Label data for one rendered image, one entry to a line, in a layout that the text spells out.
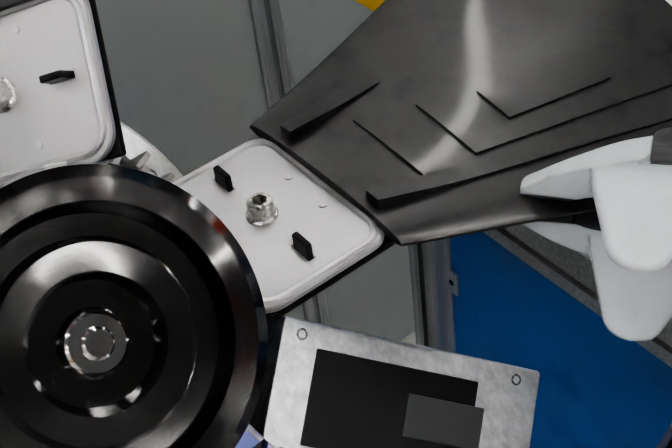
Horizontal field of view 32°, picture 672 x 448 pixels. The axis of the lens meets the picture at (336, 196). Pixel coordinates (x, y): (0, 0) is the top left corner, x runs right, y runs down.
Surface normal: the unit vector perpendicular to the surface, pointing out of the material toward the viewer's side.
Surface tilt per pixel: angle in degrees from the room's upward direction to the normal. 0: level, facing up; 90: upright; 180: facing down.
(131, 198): 61
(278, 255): 0
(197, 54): 90
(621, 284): 10
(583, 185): 96
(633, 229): 6
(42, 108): 54
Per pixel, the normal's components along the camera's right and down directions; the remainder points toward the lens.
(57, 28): -0.42, 0.07
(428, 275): -0.78, 0.47
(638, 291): -0.15, -0.62
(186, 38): 0.62, 0.48
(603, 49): 0.07, -0.61
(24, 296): 0.48, -0.05
